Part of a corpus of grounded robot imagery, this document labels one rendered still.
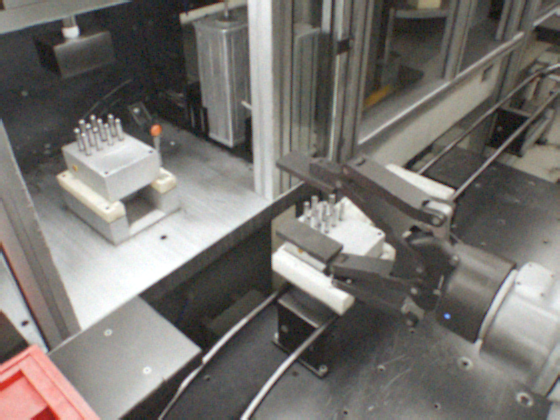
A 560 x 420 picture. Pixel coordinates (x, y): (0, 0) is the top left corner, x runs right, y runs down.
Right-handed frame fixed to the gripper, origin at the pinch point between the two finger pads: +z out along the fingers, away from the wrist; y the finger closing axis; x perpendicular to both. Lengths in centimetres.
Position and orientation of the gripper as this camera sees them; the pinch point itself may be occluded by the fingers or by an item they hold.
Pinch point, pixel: (304, 203)
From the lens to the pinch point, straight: 49.5
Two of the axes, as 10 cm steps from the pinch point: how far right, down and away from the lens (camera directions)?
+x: -6.6, 4.6, -5.9
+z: -7.5, -4.1, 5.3
